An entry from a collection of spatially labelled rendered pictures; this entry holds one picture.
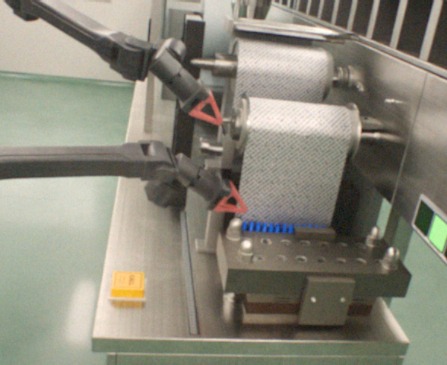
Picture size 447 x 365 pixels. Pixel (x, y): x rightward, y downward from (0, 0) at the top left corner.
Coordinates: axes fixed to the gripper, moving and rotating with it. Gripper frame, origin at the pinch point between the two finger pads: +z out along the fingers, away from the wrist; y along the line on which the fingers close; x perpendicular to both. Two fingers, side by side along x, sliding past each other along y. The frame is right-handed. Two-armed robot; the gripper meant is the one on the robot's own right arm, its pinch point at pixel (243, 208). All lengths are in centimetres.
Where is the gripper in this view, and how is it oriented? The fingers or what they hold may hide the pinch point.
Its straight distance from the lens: 119.9
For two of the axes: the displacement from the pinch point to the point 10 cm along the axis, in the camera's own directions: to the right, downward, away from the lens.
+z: 7.9, 5.2, 3.3
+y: 1.2, 4.0, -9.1
